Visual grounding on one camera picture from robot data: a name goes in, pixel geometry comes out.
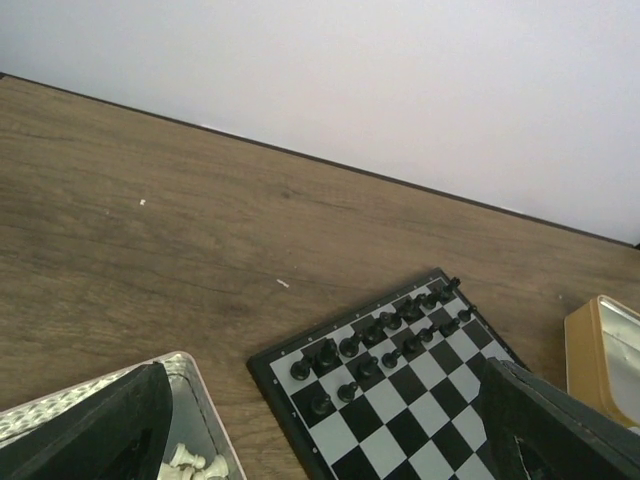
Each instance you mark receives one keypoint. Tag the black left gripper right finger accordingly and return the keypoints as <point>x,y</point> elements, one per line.
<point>536,431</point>

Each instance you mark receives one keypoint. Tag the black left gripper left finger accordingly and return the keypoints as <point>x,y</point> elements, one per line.
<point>120,432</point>

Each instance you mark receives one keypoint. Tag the pink tin with pieces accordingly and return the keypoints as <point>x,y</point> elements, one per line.
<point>195,420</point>

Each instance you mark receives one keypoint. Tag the black grey chess board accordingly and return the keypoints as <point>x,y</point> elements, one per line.
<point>458,449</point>

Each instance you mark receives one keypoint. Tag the black chess pieces row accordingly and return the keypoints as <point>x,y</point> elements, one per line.
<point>415,357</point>

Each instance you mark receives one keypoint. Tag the yellow empty tin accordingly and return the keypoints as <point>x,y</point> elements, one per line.
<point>602,358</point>

